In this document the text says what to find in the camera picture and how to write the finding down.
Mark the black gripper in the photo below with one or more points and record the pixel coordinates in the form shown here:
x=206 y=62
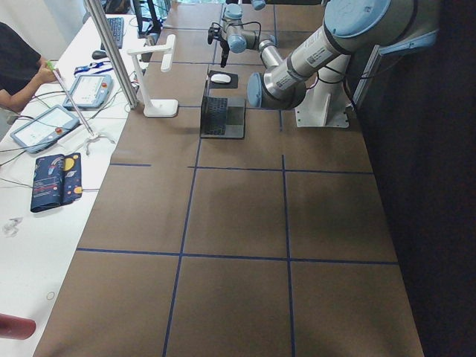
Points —
x=224 y=45

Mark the white computer mouse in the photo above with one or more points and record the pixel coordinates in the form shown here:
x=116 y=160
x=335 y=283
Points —
x=220 y=78

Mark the black mouse pad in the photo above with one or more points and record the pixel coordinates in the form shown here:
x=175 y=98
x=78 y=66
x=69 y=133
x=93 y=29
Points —
x=232 y=85

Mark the grey laptop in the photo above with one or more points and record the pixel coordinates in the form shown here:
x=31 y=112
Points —
x=222 y=117

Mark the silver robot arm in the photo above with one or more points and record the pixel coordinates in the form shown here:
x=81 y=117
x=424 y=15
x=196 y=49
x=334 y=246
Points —
x=399 y=27
x=236 y=36

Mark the black desk mouse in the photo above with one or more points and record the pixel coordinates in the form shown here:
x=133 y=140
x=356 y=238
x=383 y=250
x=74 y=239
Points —
x=98 y=55

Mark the black keyboard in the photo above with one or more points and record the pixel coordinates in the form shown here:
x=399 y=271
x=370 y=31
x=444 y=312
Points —
x=116 y=25

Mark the far teach pendant tablet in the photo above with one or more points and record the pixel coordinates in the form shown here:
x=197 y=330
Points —
x=90 y=91

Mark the teach pendant tablet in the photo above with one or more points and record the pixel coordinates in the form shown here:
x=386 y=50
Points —
x=45 y=130
x=90 y=91

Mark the thin metal rod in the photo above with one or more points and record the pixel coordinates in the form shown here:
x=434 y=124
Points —
x=93 y=136

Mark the near teach pendant tablet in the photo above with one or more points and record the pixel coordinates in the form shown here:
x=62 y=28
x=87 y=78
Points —
x=45 y=130

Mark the person in black shirt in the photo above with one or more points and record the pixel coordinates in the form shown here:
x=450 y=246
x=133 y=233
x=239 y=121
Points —
x=23 y=70

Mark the dark blue space pouch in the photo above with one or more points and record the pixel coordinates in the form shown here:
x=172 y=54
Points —
x=57 y=181

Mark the red cylinder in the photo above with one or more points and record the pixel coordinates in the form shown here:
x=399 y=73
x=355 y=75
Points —
x=14 y=327

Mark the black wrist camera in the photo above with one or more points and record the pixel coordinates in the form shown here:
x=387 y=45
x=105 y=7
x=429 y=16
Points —
x=214 y=33

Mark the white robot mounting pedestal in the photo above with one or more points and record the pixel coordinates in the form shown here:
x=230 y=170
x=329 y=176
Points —
x=325 y=104

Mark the aluminium frame post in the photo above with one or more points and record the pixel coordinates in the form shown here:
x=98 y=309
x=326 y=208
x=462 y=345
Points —
x=100 y=21

